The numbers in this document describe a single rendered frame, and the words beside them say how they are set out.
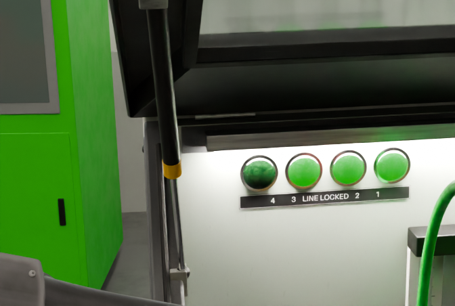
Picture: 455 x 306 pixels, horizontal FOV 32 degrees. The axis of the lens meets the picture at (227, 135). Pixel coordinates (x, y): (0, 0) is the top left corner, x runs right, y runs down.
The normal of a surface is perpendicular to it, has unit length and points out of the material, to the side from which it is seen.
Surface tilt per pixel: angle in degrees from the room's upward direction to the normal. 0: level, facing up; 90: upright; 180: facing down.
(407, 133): 90
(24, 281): 52
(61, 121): 90
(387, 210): 90
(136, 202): 90
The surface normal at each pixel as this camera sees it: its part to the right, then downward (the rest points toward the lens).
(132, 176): 0.05, 0.25
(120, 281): -0.03, -0.97
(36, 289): 0.50, -0.46
